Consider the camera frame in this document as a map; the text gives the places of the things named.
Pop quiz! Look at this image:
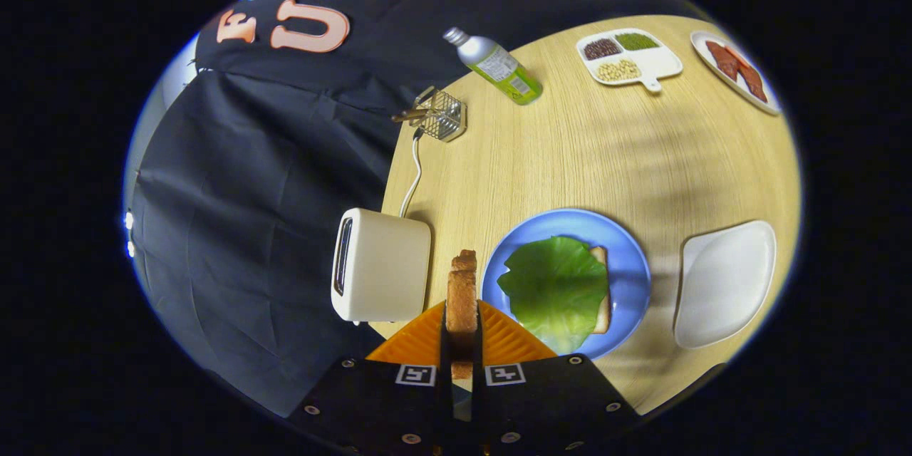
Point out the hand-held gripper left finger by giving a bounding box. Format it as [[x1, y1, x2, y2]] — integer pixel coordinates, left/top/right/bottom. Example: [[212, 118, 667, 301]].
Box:
[[289, 299, 452, 456]]

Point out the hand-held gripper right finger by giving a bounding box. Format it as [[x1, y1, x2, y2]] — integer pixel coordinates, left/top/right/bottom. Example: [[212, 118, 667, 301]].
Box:
[[473, 299, 642, 456]]

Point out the green lettuce leaf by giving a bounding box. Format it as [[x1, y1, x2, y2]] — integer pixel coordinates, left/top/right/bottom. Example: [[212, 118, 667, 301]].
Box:
[[497, 236, 610, 355]]

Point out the toasted bread slice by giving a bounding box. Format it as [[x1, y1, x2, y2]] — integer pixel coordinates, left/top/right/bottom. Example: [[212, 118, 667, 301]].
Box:
[[446, 250, 480, 380]]

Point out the white bread slice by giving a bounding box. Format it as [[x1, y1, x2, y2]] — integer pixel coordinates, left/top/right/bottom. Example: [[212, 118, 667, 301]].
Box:
[[588, 246, 612, 334]]

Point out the cream toaster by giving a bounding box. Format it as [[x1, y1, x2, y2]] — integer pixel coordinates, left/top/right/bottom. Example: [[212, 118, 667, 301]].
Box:
[[331, 208, 432, 325]]

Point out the blue plate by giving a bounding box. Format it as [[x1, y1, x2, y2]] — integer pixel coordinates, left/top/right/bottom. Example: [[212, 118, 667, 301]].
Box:
[[481, 209, 651, 361]]

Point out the white square plate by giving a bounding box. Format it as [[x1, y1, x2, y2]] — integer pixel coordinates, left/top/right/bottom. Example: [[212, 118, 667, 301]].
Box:
[[673, 220, 777, 350]]

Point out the metal bottle with green label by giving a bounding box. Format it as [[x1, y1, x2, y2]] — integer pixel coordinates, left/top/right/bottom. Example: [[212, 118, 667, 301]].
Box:
[[442, 27, 544, 106]]

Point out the pile of yellow soybeans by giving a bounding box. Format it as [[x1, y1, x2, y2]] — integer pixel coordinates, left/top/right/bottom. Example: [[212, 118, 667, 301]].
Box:
[[596, 59, 642, 82]]

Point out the white divided dish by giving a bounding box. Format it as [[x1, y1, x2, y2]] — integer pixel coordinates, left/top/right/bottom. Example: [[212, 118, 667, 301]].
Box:
[[576, 28, 683, 93]]

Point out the pile of dark red beans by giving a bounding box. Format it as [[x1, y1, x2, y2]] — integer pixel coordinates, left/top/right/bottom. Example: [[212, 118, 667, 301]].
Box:
[[583, 38, 623, 61]]

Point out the white oval meat plate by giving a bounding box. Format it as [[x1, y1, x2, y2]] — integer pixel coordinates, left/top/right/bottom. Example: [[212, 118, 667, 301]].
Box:
[[690, 31, 782, 116]]

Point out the brown meat piece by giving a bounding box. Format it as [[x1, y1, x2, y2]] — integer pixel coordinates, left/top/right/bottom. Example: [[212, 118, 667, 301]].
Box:
[[705, 41, 742, 81], [737, 64, 769, 103]]

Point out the white power cable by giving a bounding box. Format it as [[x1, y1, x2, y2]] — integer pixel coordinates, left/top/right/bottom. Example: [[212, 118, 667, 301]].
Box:
[[399, 127, 425, 218]]

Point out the metal wire basket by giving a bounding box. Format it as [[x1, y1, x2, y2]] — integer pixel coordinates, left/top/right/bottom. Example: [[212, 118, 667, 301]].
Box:
[[413, 85, 468, 143]]

